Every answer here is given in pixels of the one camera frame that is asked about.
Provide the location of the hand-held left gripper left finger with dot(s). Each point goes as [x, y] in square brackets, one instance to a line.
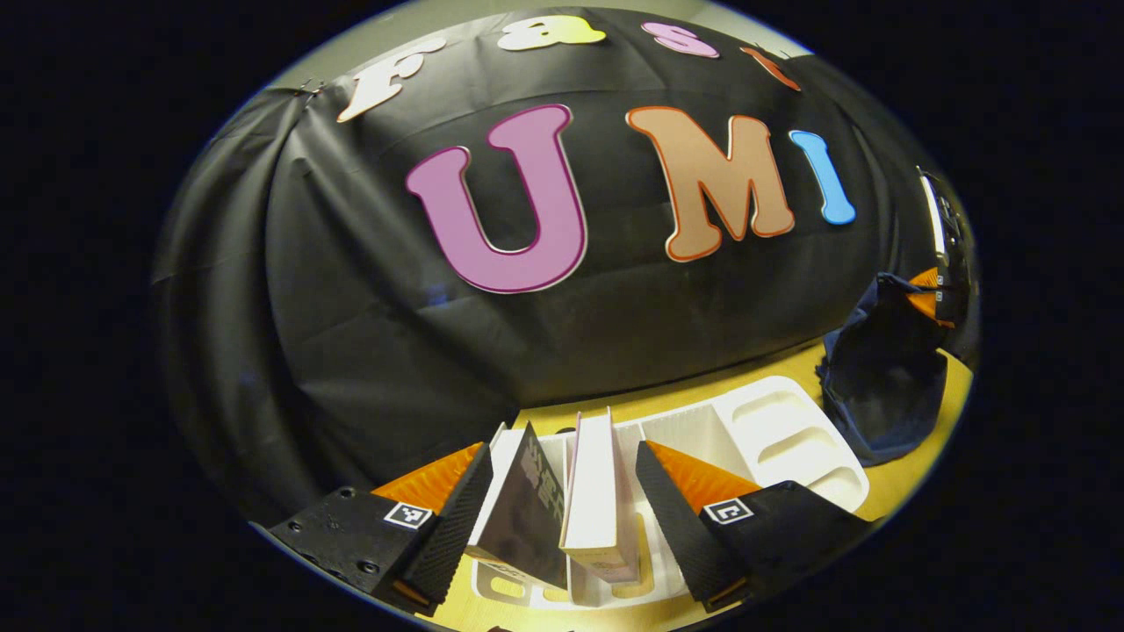
[443, 540]

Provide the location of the dark cover book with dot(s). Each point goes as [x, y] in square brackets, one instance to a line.
[522, 518]

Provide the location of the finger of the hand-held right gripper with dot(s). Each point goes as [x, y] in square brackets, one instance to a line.
[931, 298]

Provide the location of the pink cover book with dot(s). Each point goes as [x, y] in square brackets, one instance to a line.
[597, 500]

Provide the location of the dark blue schoolbag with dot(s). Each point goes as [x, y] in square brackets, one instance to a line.
[882, 386]

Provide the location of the black backdrop cloth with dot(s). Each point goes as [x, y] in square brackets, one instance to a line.
[351, 290]

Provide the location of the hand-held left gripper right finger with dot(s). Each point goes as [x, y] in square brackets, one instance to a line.
[680, 535]

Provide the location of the white plastic bookshelf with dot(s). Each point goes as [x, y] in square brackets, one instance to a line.
[773, 439]

